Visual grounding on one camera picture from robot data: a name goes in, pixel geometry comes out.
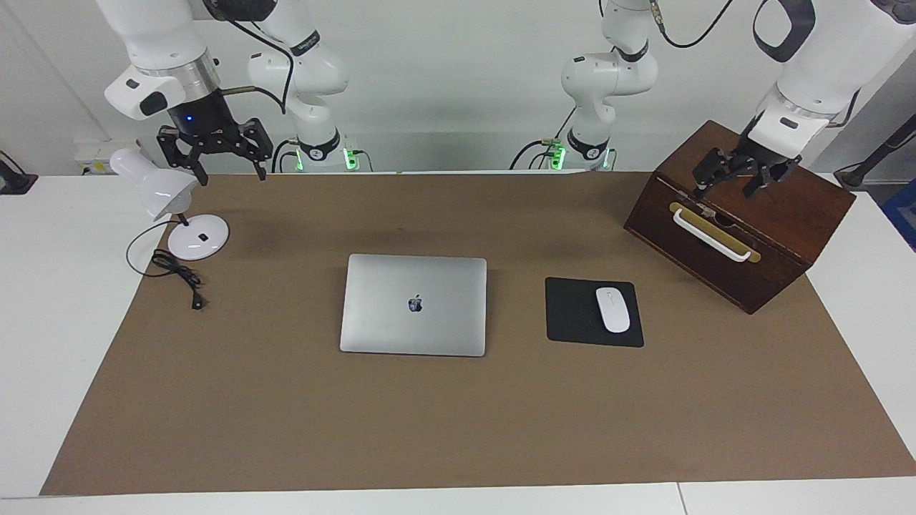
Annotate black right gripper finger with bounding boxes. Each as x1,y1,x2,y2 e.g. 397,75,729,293
242,117,275,181
157,127,209,188

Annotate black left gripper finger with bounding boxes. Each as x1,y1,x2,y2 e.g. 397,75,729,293
744,157,803,198
691,146,739,202

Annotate silver laptop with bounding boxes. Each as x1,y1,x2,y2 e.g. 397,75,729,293
339,254,488,358

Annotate white desk lamp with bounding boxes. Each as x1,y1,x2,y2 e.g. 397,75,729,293
109,148,230,262

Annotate dark wooden box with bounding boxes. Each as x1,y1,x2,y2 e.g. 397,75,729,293
623,119,857,315

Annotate black tripod leg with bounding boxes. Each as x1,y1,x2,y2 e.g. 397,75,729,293
834,113,916,190

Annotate white power strip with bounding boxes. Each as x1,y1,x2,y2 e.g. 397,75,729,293
74,139,144,176

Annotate black stand foot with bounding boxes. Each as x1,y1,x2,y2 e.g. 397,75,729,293
0,150,38,195

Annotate white computer mouse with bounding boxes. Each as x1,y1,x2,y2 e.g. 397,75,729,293
595,287,631,334

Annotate black mouse pad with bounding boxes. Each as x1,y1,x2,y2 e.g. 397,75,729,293
545,278,645,348

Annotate brown table mat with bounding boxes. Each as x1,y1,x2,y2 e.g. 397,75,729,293
39,172,916,496

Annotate black right base cable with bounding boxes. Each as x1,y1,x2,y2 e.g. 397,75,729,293
271,137,301,174

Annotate black base cable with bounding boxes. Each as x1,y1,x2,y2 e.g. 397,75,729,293
271,137,301,174
510,107,577,171

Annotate brass handle backplate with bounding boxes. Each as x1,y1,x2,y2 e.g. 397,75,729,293
668,202,761,264

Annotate white box handle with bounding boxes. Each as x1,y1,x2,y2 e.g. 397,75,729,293
673,208,752,263

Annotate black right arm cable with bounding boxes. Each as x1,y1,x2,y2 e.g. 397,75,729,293
215,14,296,115

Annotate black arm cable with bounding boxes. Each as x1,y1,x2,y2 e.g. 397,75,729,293
651,0,863,129
215,14,296,115

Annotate black lamp power cable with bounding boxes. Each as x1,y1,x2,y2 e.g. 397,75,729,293
126,218,208,310

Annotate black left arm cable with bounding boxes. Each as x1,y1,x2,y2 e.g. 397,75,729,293
651,0,863,129

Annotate black left base cable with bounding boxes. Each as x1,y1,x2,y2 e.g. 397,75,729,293
510,107,577,171

